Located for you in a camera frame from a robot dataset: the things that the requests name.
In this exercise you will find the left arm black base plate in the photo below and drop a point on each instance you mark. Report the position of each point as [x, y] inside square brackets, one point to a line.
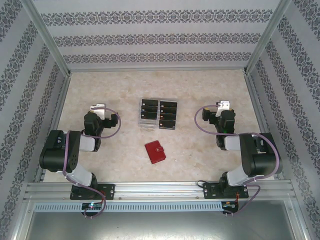
[110, 191]

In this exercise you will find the silver camera bracket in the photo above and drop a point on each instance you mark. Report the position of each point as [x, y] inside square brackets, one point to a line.
[98, 108]
[223, 105]

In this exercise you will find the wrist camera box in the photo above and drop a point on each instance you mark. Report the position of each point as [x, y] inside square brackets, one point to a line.
[208, 116]
[110, 122]

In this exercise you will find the red leather card holder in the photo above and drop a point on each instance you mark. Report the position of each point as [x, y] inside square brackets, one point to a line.
[155, 152]

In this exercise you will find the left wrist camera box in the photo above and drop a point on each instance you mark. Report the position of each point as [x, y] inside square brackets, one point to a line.
[110, 122]

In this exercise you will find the grey sheet metal panel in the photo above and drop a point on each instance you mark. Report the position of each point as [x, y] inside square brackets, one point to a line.
[160, 227]

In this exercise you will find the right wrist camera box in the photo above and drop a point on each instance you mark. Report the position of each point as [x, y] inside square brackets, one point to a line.
[208, 116]

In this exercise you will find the left silver camera bracket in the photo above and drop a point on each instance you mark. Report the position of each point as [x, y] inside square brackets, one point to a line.
[98, 108]

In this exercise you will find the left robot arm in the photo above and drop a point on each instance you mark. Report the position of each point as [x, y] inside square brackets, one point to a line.
[57, 150]

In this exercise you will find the right silver camera bracket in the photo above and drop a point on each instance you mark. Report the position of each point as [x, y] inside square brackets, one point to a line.
[223, 105]

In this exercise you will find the aluminium frame post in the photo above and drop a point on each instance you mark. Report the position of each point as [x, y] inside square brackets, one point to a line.
[48, 37]
[265, 37]

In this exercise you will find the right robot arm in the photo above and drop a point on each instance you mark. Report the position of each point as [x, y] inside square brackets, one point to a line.
[262, 160]

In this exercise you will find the aluminium mounting rail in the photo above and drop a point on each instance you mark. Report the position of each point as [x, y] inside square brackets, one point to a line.
[160, 190]

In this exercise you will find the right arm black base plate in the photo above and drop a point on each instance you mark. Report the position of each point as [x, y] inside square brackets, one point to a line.
[207, 192]

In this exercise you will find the aluminium table edge rail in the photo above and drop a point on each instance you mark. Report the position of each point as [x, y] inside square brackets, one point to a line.
[60, 100]
[255, 100]

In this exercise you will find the clear acrylic card stand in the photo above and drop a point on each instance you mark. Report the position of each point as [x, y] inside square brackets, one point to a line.
[147, 123]

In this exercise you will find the black credit card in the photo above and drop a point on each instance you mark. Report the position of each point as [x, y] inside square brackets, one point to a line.
[149, 108]
[167, 124]
[167, 116]
[168, 110]
[150, 102]
[149, 115]
[168, 104]

